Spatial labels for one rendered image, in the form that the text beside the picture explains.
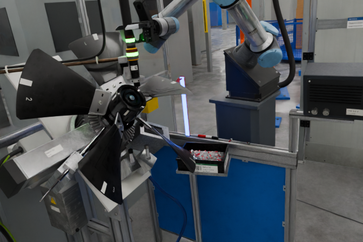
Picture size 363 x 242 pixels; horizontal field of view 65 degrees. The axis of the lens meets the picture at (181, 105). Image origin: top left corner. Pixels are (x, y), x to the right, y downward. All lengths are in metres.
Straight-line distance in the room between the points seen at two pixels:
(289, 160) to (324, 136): 1.55
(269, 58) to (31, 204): 1.46
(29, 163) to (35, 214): 0.91
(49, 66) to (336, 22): 2.19
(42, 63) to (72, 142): 0.28
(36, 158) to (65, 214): 0.46
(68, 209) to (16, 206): 0.46
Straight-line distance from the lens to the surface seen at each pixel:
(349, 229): 2.37
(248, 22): 1.30
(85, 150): 1.00
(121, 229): 1.38
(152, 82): 1.32
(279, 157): 1.38
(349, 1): 2.63
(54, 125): 1.20
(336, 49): 2.67
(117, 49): 1.20
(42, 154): 1.00
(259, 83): 1.54
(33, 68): 0.99
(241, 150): 1.43
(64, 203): 1.35
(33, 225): 1.87
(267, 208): 1.58
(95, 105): 1.05
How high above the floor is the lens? 1.50
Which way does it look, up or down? 19 degrees down
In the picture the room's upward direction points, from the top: 6 degrees counter-clockwise
